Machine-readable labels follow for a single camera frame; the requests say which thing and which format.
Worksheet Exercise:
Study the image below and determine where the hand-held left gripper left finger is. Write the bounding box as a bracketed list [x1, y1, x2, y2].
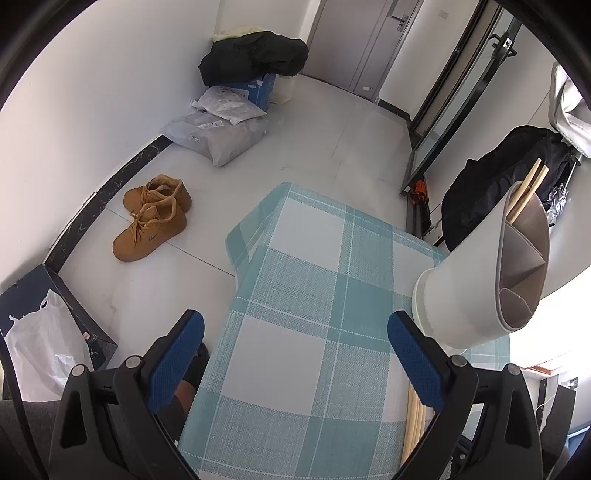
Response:
[48, 309, 206, 480]

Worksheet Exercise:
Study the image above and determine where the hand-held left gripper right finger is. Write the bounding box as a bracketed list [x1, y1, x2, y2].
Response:
[387, 310, 543, 480]

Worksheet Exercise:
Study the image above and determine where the white utensil holder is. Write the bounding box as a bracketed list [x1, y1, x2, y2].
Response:
[412, 181, 551, 350]

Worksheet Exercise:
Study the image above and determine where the teal checkered tablecloth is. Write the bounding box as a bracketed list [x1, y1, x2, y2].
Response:
[178, 182, 511, 480]

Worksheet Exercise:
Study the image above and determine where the brown suede shoe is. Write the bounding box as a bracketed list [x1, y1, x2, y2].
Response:
[113, 198, 188, 262]
[124, 174, 192, 213]

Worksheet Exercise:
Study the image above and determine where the white plastic bag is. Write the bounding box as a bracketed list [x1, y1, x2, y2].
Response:
[4, 288, 95, 402]

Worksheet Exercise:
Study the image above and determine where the dark blue box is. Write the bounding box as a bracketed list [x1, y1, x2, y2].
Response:
[0, 264, 118, 370]

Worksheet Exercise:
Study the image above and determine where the black backpack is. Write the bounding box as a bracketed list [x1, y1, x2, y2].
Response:
[441, 126, 583, 252]

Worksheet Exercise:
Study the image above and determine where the silver folded umbrella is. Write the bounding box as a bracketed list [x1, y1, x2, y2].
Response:
[545, 182, 572, 227]

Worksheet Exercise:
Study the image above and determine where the grey parcel bag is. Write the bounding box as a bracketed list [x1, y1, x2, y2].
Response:
[163, 113, 270, 168]

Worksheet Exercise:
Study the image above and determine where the white parcel bag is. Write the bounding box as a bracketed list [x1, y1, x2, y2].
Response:
[191, 86, 269, 125]

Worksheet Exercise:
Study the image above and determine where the glass sliding door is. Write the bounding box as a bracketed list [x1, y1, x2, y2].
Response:
[402, 0, 522, 195]

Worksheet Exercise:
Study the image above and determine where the blue cardboard box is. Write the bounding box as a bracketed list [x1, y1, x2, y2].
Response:
[217, 74, 278, 114]

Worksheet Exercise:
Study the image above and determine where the white sack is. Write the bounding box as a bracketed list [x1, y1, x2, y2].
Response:
[271, 75, 297, 103]

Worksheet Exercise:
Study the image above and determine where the white hanging cloth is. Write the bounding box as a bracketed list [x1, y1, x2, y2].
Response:
[549, 62, 591, 160]

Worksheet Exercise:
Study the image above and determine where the black jacket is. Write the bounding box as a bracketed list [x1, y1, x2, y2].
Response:
[198, 24, 309, 87]

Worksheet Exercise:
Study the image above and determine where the grey door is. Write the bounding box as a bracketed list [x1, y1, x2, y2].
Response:
[307, 0, 423, 100]

